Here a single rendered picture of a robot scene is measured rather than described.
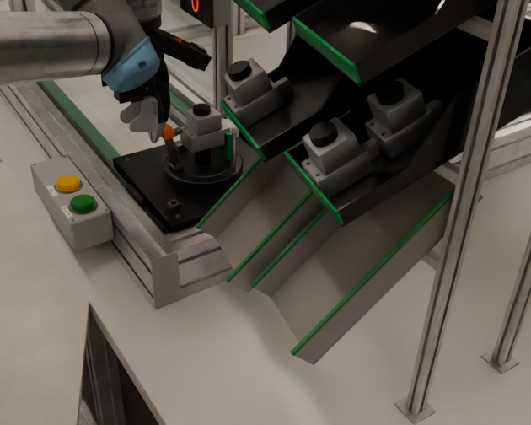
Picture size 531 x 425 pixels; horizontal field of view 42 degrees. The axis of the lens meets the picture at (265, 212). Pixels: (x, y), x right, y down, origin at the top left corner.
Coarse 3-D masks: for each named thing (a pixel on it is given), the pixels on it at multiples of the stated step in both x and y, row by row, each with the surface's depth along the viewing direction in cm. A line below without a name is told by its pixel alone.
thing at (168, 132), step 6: (168, 126) 112; (162, 132) 111; (168, 132) 111; (174, 132) 113; (180, 132) 113; (168, 138) 112; (168, 144) 113; (168, 150) 114; (174, 150) 114; (174, 156) 115; (174, 162) 115
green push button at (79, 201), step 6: (72, 198) 112; (78, 198) 112; (84, 198) 112; (90, 198) 112; (72, 204) 111; (78, 204) 111; (84, 204) 111; (90, 204) 111; (78, 210) 111; (84, 210) 111
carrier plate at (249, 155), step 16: (240, 144) 129; (128, 160) 123; (144, 160) 123; (160, 160) 123; (128, 176) 119; (144, 176) 119; (160, 176) 119; (144, 192) 115; (160, 192) 115; (176, 192) 115; (192, 192) 115; (224, 192) 115; (160, 208) 111; (192, 208) 111; (208, 208) 111; (176, 224) 108; (192, 224) 109
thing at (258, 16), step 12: (240, 0) 76; (252, 0) 78; (264, 0) 77; (276, 0) 76; (288, 0) 71; (300, 0) 72; (312, 0) 72; (252, 12) 74; (264, 12) 71; (276, 12) 72; (288, 12) 72; (300, 12) 73; (264, 24) 72; (276, 24) 72
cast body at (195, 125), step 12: (204, 108) 113; (192, 120) 113; (204, 120) 112; (216, 120) 114; (192, 132) 114; (204, 132) 114; (216, 132) 115; (192, 144) 114; (204, 144) 115; (216, 144) 116
